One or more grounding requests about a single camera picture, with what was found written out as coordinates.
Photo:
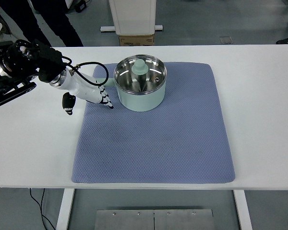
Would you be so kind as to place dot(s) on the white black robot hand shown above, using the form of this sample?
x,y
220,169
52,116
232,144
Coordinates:
x,y
86,92

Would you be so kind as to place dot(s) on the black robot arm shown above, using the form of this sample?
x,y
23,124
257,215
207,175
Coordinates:
x,y
45,57

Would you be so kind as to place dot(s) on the glass lid with green knob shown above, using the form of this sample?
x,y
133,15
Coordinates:
x,y
139,67

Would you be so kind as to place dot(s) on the brown cardboard box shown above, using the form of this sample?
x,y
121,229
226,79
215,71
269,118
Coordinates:
x,y
136,40

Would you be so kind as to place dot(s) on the person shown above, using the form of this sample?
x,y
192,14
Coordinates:
x,y
52,21

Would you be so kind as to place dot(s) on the blue quilted mat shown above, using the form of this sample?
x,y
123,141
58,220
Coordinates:
x,y
146,148

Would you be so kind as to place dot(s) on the white table leg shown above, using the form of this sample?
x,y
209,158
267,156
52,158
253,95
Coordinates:
x,y
64,208
243,210

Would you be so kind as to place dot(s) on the grey metal plate with screws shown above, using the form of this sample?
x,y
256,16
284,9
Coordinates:
x,y
134,220

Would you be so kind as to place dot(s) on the grey floor socket cover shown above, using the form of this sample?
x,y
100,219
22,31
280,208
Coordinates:
x,y
226,40

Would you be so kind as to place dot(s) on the white pedestal stand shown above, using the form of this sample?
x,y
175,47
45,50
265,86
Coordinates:
x,y
134,16

